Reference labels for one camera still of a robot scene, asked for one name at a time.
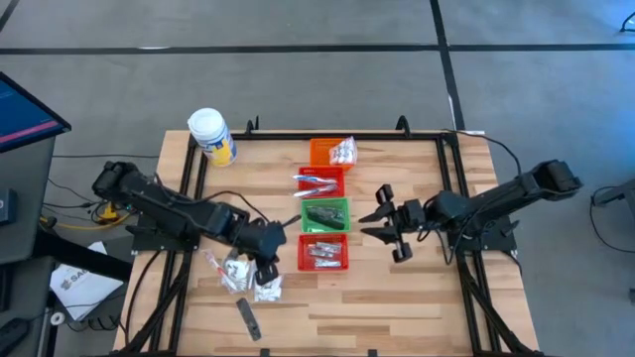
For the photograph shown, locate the white printed paper sheet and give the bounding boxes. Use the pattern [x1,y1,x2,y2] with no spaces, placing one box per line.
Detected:
[49,241,125,322]

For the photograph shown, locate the grey metal strip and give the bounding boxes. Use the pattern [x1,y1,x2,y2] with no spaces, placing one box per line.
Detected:
[235,297,263,342]

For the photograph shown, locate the yellow cable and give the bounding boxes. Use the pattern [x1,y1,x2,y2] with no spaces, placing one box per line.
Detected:
[42,200,133,232]

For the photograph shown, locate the black comb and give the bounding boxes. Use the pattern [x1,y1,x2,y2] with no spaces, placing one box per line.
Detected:
[306,205,346,223]
[310,215,347,232]

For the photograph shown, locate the grey cabinet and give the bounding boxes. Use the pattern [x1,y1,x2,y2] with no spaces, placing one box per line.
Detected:
[0,136,57,264]

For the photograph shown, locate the blue toothbrush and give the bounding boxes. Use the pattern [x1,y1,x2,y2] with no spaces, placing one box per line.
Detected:
[291,173,339,184]

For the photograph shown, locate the orange plastic slotted basket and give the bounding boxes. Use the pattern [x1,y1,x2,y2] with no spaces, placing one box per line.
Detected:
[310,137,356,173]

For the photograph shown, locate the black floor cable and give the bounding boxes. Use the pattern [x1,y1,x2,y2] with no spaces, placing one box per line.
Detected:
[441,127,523,178]

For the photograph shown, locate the red plastic slotted basket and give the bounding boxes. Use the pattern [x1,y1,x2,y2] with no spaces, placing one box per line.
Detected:
[297,166,346,199]
[297,233,350,273]

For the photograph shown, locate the red toothbrush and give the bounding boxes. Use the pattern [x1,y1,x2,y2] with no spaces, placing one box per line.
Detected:
[202,249,239,294]

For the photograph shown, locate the yellow disinfecting wipes canister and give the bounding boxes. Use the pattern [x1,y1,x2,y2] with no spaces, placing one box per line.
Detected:
[187,107,238,168]

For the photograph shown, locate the white toothbrush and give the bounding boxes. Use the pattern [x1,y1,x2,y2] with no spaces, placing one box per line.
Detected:
[293,183,341,199]

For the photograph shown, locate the blue-screen monitor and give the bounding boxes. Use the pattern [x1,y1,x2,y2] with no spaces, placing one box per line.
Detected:
[0,71,73,155]

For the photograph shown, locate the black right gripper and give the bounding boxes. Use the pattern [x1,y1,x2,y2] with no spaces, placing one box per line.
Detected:
[357,183,428,264]

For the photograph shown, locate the white vanity pack bag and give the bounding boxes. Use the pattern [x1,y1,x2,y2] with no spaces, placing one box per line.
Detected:
[221,257,257,294]
[328,136,358,168]
[252,275,284,303]

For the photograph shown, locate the green plastic slotted basket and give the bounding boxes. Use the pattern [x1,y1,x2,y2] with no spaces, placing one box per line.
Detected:
[301,196,352,234]

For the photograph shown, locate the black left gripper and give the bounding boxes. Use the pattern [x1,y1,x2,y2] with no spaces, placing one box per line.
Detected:
[232,217,288,287]

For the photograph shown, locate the grey stand foot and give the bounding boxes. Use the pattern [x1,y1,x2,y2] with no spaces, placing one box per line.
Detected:
[592,178,635,207]

